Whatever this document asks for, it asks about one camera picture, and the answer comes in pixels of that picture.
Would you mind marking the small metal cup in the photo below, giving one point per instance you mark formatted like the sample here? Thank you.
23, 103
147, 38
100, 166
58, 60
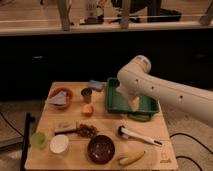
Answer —
87, 95

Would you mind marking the green plastic cup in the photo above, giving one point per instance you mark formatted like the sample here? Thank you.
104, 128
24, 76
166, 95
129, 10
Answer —
38, 140

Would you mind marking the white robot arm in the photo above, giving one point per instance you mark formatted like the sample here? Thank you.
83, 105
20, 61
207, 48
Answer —
134, 79

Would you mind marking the dark red bowl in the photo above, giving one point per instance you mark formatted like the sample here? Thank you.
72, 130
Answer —
101, 149

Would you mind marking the blue grey sponge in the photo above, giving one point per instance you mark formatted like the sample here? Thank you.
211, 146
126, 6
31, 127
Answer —
96, 85

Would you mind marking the pile of brown nuts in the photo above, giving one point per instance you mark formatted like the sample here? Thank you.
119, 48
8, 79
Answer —
88, 131

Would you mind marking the white paper cup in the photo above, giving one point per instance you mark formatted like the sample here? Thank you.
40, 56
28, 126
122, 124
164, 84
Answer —
59, 144

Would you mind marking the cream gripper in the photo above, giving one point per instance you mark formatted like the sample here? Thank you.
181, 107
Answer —
134, 104

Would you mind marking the orange apple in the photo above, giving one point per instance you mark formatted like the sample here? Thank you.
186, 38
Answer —
88, 110

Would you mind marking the white handled black brush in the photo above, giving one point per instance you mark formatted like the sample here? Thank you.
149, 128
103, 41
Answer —
124, 132

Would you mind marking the orange bowl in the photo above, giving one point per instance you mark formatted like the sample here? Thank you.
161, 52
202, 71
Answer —
68, 97

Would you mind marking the green plastic tray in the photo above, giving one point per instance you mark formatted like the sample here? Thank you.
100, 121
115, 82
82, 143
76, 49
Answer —
115, 102

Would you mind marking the black stand post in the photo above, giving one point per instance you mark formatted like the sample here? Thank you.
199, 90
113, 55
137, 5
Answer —
29, 119

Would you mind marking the grey folded cloth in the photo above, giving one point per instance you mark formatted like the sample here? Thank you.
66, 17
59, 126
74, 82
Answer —
58, 99

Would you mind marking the yellow banana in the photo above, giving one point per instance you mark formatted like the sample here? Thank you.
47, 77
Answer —
130, 158

